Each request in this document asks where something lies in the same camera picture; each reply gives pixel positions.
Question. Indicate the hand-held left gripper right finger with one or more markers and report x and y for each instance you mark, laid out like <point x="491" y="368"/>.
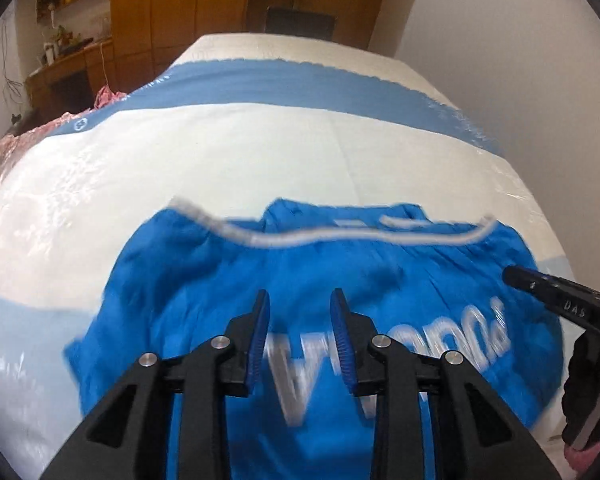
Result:
<point x="341" y="345"/>

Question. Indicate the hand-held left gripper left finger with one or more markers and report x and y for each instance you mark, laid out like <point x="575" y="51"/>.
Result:
<point x="256" y="345"/>

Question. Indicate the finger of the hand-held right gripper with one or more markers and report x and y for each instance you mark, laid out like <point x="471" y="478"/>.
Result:
<point x="545" y="287"/>

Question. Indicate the blue shirt with white lettering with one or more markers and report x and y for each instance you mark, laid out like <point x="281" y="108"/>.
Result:
<point x="205" y="280"/>

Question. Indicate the person's right forearm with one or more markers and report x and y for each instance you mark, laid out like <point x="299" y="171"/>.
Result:
<point x="595" y="455"/>

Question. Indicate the person's right hand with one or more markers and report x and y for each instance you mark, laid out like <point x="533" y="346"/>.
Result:
<point x="582" y="385"/>

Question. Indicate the blue and white printed blanket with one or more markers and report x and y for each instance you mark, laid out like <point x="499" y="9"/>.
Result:
<point x="290" y="160"/>

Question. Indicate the pink floral quilt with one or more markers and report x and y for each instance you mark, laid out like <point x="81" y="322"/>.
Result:
<point x="15" y="150"/>

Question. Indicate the wooden desk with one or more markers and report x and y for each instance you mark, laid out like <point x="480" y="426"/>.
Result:
<point x="67" y="77"/>

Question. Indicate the wooden wardrobe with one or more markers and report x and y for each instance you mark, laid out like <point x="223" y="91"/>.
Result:
<point x="205" y="20"/>

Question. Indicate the white bottle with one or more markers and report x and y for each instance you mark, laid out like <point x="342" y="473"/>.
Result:
<point x="50" y="55"/>

